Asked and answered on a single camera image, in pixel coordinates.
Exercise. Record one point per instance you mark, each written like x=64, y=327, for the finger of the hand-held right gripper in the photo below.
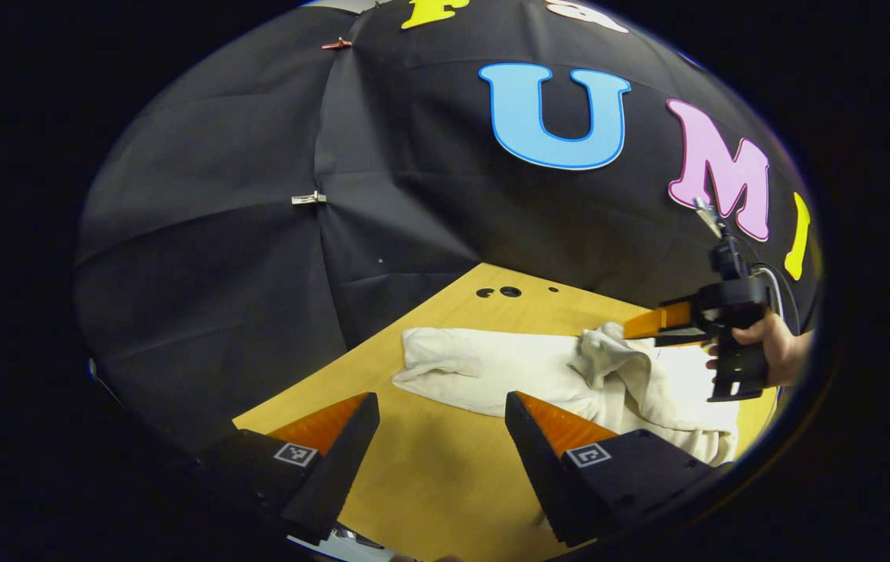
x=660, y=320
x=683, y=338

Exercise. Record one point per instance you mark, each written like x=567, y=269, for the black backdrop cloth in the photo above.
x=218, y=273

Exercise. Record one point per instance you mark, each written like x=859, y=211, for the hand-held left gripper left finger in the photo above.
x=345, y=460

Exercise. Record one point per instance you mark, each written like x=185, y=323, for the white garment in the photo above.
x=492, y=367

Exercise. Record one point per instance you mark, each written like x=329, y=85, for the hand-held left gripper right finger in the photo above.
x=539, y=468

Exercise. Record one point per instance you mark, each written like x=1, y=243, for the red clip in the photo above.
x=337, y=44

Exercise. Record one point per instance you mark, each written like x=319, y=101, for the silver clip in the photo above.
x=309, y=198

